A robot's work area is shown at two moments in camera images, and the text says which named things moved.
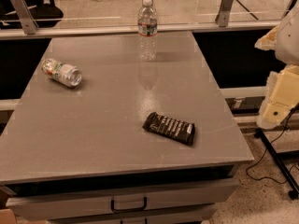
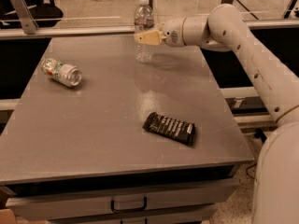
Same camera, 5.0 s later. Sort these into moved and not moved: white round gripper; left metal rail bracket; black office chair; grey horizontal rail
Moved: white round gripper
Not moved: left metal rail bracket; grey horizontal rail; black office chair
